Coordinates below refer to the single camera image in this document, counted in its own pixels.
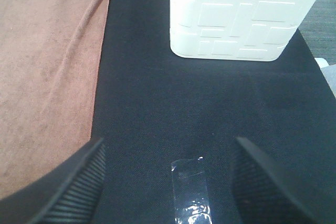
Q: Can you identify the white plastic storage bin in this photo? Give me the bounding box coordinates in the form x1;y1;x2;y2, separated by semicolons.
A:
170;0;316;61

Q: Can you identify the brown terry towel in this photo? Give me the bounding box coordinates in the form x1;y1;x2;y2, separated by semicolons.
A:
1;0;110;198

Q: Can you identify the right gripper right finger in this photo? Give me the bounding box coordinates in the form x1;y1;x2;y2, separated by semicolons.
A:
231;137;322;223

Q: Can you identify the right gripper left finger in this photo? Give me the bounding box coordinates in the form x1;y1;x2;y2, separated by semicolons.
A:
1;137;106;223

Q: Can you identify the black fabric table mat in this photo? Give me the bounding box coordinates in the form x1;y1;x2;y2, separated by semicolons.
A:
92;0;335;223

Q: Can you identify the clear adhesive tape strip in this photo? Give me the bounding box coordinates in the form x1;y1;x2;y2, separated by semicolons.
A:
171;157;212;224

